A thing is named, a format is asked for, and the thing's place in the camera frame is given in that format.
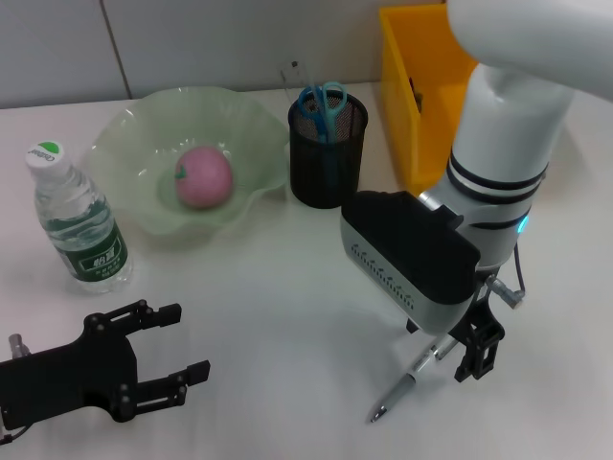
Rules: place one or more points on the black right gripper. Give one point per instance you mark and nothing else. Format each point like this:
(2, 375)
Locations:
(483, 302)

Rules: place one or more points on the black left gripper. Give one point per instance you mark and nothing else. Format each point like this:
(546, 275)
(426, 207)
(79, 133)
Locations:
(72, 374)

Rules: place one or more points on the silver ballpoint pen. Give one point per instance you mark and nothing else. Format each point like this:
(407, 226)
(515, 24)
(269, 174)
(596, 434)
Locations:
(407, 383)

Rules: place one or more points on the clear green-label water bottle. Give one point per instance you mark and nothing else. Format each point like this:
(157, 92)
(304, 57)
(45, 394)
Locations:
(96, 249)

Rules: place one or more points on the pink toy peach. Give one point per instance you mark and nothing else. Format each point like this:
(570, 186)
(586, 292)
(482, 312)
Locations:
(206, 177)

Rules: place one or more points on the blue scissors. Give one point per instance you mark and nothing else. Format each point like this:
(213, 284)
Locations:
(325, 120)

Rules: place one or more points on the transparent plastic ruler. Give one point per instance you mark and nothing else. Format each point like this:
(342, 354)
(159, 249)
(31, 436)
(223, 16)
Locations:
(297, 81)

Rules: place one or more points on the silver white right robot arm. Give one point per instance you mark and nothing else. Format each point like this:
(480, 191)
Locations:
(503, 120)

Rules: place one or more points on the black mesh pen holder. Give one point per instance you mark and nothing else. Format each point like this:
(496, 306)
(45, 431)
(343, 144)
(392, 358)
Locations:
(325, 182)

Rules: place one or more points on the pale green glass fruit plate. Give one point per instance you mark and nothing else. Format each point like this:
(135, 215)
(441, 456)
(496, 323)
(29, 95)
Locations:
(139, 144)

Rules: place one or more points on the yellow plastic bin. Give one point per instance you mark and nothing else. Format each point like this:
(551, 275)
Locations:
(412, 57)

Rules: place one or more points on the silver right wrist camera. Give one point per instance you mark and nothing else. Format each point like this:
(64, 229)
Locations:
(407, 249)

